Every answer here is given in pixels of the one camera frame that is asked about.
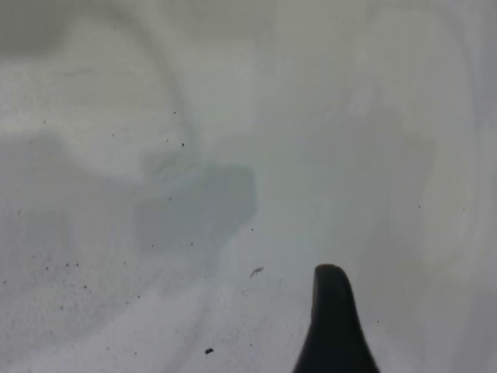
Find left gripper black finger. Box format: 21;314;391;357
294;263;384;373

